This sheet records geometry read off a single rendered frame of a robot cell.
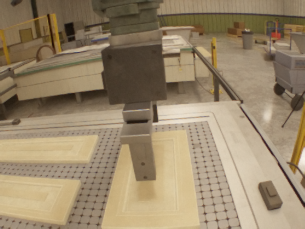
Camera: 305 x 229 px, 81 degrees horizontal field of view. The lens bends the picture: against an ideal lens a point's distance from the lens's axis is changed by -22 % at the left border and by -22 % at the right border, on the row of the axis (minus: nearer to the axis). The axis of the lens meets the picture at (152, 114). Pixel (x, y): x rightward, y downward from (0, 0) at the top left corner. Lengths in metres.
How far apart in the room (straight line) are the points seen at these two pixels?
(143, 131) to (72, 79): 3.52
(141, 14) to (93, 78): 3.30
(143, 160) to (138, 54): 0.23
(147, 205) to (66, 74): 3.48
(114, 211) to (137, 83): 0.36
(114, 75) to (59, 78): 3.55
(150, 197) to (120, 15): 0.49
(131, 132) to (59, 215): 0.37
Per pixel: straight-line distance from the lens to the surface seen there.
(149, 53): 0.47
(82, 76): 3.83
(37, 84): 4.30
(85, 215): 0.68
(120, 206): 0.64
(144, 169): 0.53
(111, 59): 0.48
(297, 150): 1.40
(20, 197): 0.82
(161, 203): 0.64
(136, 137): 0.43
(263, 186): 0.68
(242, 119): 1.14
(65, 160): 0.90
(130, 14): 0.50
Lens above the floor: 1.37
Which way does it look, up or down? 25 degrees down
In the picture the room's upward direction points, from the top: 7 degrees counter-clockwise
